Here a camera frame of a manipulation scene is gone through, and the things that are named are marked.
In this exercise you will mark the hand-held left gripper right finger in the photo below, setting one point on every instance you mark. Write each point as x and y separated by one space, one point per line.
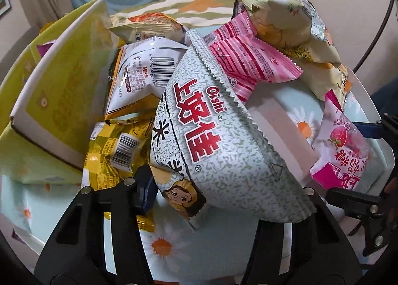
326 241

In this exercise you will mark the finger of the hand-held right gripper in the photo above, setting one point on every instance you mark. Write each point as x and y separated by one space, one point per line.
354 205
367 129

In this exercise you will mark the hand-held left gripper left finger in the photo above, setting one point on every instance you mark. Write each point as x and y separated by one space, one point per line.
144 193

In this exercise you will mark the pink strawberry snack packet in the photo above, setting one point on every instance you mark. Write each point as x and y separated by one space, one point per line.
339 148

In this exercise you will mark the grey Oishi snack bag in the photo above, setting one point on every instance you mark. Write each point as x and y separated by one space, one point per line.
217 101

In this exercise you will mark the green cardboard box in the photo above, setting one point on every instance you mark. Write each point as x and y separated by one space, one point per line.
62 70

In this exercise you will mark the dark blue clothing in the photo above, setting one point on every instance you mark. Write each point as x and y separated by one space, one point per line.
385 98

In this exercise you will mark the daisy print blue cloth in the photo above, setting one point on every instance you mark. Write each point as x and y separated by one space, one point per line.
174 241

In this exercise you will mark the yellow snack packet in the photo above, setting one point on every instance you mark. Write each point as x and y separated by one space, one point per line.
105 148

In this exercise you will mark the white barcode snack packet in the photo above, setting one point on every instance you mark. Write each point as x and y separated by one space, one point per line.
140 70

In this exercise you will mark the cream yellow snack bag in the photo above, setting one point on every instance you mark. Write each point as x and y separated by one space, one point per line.
295 24

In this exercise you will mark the pink striped snack packet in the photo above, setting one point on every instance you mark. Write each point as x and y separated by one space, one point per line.
248 55

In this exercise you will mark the cream orange snack packet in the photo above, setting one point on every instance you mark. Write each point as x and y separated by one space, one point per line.
146 24

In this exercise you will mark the striped floral quilt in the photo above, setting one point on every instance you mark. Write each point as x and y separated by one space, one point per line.
192 8

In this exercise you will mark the wall picture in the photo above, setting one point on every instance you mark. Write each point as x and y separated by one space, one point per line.
3 5

